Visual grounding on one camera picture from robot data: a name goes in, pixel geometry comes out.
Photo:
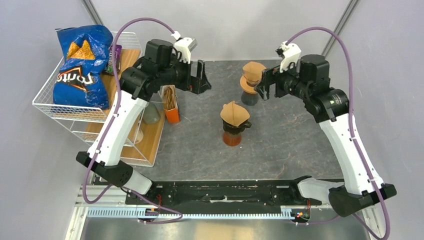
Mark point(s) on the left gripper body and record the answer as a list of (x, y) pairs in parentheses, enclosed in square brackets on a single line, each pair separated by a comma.
[(186, 81)]

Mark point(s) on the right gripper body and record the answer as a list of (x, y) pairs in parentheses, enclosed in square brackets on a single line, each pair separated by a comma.
[(286, 80)]

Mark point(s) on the dark glass carafe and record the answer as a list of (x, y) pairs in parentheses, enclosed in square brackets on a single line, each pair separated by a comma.
[(249, 99)]

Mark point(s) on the brown paper coffee filter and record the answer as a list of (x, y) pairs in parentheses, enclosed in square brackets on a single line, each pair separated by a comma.
[(252, 72)]

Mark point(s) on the dark green ceramic dripper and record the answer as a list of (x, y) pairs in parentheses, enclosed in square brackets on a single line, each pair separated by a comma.
[(235, 130)]

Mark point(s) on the orange liquid glass beaker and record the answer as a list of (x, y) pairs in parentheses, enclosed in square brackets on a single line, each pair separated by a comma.
[(231, 140)]

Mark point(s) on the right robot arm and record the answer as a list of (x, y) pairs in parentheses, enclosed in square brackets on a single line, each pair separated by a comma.
[(309, 81)]

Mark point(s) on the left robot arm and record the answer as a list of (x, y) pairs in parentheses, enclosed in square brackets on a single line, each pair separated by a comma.
[(163, 63)]

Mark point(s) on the orange filter holder box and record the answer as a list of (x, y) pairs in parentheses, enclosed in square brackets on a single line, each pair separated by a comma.
[(172, 116)]

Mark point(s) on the cream bottle on shelf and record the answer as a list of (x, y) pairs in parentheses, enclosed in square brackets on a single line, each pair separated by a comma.
[(136, 134)]

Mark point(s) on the purple candy packet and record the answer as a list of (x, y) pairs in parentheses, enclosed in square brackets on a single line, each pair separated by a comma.
[(114, 57)]

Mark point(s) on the blue Doritos chip bag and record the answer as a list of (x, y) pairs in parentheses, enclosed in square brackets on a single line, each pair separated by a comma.
[(86, 53)]

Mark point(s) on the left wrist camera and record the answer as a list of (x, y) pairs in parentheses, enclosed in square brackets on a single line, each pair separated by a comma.
[(184, 47)]

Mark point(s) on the white wire shelf rack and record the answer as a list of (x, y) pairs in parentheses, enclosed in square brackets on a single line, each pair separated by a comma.
[(87, 122)]

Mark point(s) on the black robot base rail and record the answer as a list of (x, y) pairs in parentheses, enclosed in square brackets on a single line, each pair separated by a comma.
[(227, 196)]

